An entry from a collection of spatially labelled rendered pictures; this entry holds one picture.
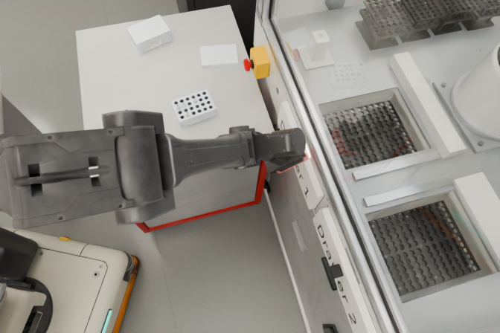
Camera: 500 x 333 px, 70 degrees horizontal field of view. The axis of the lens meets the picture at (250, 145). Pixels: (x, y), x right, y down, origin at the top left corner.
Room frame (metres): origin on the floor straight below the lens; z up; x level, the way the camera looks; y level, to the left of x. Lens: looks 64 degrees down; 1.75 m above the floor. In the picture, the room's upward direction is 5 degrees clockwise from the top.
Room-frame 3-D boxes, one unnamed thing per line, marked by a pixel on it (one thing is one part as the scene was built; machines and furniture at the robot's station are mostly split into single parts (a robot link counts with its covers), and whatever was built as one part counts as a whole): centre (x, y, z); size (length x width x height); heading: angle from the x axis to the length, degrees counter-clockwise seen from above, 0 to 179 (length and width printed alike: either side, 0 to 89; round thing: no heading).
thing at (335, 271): (0.12, -0.22, 0.91); 0.07 x 0.04 x 0.01; 20
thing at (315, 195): (0.42, -0.13, 0.87); 0.29 x 0.02 x 0.11; 20
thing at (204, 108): (0.60, 0.19, 0.78); 0.12 x 0.08 x 0.04; 119
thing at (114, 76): (0.70, 0.29, 0.38); 0.62 x 0.58 x 0.76; 20
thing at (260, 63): (0.73, -0.01, 0.88); 0.07 x 0.05 x 0.07; 20
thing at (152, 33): (0.89, 0.39, 0.79); 0.13 x 0.09 x 0.05; 127
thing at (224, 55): (0.83, 0.14, 0.77); 0.13 x 0.09 x 0.02; 102
